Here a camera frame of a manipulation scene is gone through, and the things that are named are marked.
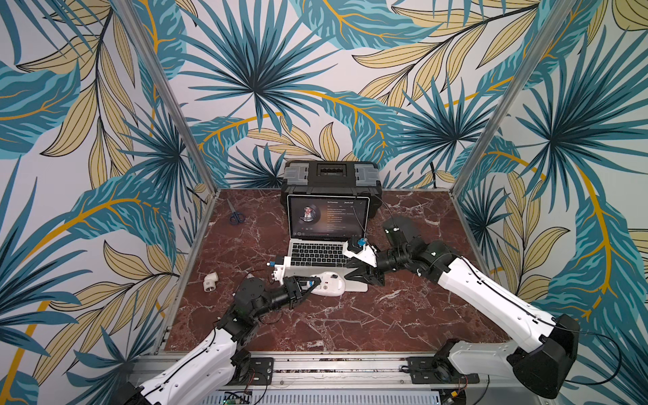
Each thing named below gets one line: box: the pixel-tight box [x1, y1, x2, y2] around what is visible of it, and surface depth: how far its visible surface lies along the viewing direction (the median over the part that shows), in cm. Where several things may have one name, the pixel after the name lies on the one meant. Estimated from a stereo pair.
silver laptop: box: [286, 194, 371, 292], surface depth 97 cm
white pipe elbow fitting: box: [202, 271, 219, 293], surface depth 90 cm
